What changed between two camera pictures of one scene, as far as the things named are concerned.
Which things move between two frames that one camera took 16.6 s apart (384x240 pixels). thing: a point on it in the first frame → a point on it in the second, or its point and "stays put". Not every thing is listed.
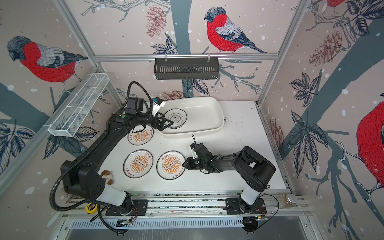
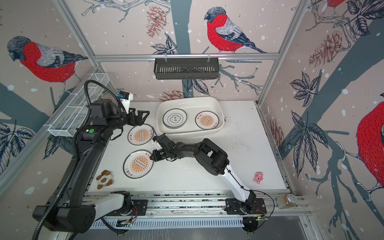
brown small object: x=106 y=174 stays put
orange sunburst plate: x=141 y=137 stays put
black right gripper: x=190 y=161 → x=158 y=156
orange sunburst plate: x=169 y=165 → x=207 y=120
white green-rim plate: x=177 y=116 stays put
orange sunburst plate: x=138 y=163 stays put
